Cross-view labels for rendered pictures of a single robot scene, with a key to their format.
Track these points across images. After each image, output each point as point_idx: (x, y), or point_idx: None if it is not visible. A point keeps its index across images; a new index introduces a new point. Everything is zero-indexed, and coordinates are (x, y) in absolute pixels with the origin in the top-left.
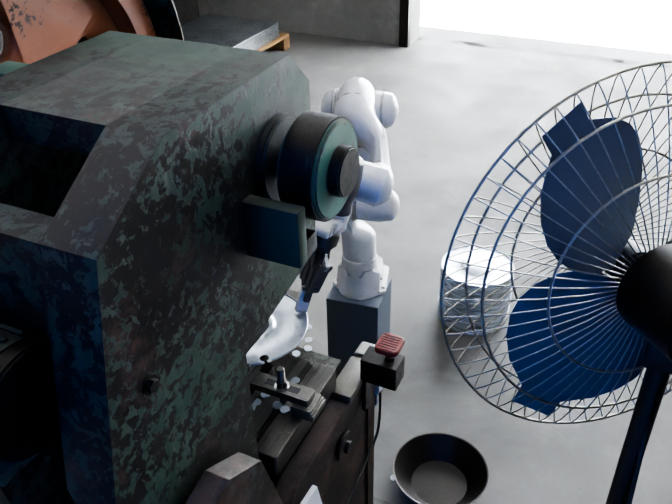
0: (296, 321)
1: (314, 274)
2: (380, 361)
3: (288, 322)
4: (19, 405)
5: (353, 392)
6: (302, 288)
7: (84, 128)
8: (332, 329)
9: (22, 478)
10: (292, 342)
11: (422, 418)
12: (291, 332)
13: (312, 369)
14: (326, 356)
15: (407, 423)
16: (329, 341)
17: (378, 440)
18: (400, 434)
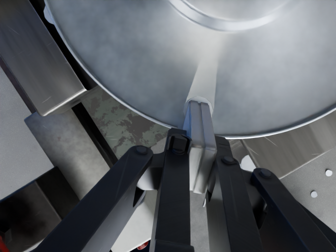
0: (161, 83)
1: (155, 223)
2: (5, 214)
3: (172, 59)
4: None
5: (32, 133)
6: (185, 138)
7: None
8: (326, 235)
9: None
10: (78, 18)
11: (200, 246)
12: (123, 41)
13: (67, 69)
14: (147, 144)
15: (203, 231)
16: (319, 222)
17: (202, 195)
18: (196, 216)
